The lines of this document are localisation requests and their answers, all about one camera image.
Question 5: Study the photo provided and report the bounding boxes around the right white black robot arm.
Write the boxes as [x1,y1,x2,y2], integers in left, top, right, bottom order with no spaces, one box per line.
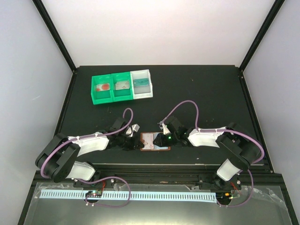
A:
[153,116,264,189]

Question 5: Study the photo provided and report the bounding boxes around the teal VIP card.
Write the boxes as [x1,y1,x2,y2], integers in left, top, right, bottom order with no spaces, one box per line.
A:
[133,78,150,87]

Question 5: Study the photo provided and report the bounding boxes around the white translucent bin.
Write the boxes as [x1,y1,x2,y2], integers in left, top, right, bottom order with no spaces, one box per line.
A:
[130,69,153,99]

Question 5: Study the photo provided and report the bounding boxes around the left green bin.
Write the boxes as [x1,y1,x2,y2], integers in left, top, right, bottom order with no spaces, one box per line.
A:
[90,74,113,105]

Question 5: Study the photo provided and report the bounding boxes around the red spotted card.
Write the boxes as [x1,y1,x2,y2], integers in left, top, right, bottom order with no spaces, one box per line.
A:
[96,83,110,92]

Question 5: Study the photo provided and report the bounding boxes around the black frame post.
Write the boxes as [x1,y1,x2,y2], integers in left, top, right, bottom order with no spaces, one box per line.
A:
[32,0,77,72]
[239,0,285,72]

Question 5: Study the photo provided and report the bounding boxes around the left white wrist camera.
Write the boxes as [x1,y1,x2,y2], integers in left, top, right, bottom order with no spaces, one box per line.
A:
[125,124,140,137]

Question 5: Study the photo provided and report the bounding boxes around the green bin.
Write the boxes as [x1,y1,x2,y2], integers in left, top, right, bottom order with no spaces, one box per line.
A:
[111,72,133,102]
[90,74,113,105]

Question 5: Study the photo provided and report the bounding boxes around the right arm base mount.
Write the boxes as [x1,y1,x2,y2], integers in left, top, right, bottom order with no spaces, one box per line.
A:
[197,173,241,192]

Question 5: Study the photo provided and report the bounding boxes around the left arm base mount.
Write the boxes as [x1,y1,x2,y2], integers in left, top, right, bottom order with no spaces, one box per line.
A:
[72,171,113,188]

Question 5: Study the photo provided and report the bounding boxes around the small circuit board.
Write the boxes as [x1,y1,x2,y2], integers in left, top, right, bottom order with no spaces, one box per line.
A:
[85,190,103,198]

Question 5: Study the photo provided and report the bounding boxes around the brown leather card holder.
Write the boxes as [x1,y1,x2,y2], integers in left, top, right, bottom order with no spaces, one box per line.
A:
[140,132,171,151]

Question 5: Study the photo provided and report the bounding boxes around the right black frame post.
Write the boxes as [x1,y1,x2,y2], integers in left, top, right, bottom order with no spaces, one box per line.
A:
[239,0,285,72]

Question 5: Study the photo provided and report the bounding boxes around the middle green bin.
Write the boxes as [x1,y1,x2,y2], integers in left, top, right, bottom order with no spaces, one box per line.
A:
[111,72,133,102]

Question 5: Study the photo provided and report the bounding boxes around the light blue card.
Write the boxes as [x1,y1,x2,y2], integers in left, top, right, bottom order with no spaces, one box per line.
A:
[154,145,170,150]

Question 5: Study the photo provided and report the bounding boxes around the white slotted cable duct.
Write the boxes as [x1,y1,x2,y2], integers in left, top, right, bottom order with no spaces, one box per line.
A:
[39,189,217,203]

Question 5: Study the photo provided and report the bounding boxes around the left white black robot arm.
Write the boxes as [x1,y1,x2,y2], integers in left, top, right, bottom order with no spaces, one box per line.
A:
[35,118,144,187]

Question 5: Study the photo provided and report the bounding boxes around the left black frame post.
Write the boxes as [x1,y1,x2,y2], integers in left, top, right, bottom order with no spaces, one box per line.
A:
[32,0,77,72]

